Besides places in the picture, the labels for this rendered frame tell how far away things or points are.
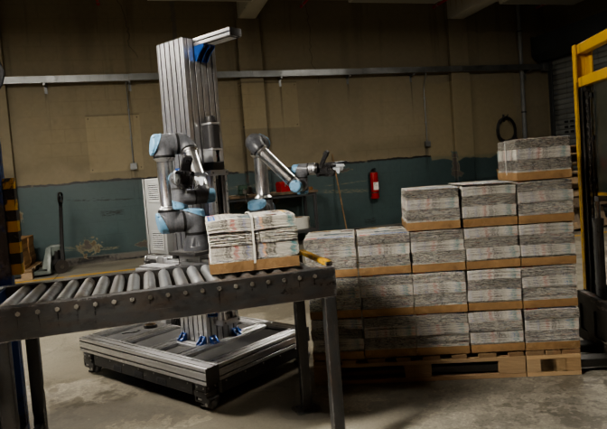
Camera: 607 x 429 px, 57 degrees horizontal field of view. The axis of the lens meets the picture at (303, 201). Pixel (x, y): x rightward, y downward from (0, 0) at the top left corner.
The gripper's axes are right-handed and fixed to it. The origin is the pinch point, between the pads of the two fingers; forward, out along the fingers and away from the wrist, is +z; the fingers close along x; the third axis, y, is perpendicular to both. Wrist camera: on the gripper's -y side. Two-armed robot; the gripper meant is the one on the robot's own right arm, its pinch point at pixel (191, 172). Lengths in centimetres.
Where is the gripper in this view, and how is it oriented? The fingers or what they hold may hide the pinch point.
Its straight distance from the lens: 257.3
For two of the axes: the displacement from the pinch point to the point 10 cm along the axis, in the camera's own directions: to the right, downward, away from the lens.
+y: -0.5, 10.0, 0.0
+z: 4.2, 0.2, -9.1
